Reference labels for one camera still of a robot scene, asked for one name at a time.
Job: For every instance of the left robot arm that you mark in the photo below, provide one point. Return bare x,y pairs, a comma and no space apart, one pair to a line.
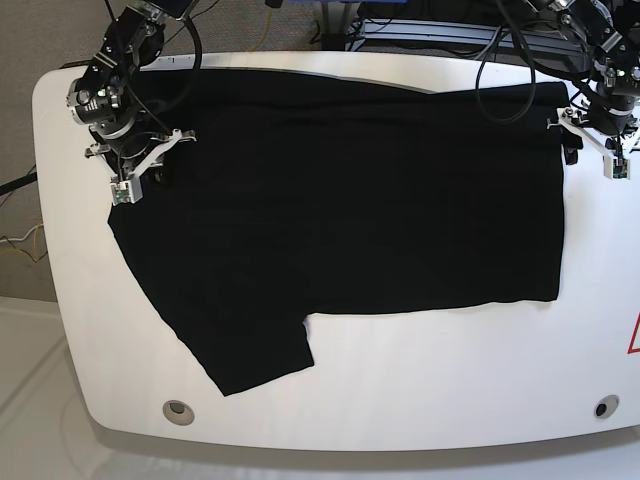
610,87

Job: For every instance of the black T-shirt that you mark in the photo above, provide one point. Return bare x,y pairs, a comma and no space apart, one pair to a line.
307,195

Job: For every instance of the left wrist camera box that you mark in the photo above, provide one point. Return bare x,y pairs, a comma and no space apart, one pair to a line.
616,168

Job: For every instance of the red triangle warning sticker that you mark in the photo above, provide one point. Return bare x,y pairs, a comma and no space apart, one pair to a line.
634,346

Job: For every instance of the aluminium frame rail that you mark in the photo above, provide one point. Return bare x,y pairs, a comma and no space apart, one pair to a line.
468,34

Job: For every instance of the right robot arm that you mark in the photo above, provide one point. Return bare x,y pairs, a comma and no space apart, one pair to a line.
105,97

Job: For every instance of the round table grommet hole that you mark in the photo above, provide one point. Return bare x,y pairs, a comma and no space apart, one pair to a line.
606,407

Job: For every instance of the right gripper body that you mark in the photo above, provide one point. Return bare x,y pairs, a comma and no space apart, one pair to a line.
123,154

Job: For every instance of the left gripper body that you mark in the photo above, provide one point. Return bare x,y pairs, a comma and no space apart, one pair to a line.
614,132

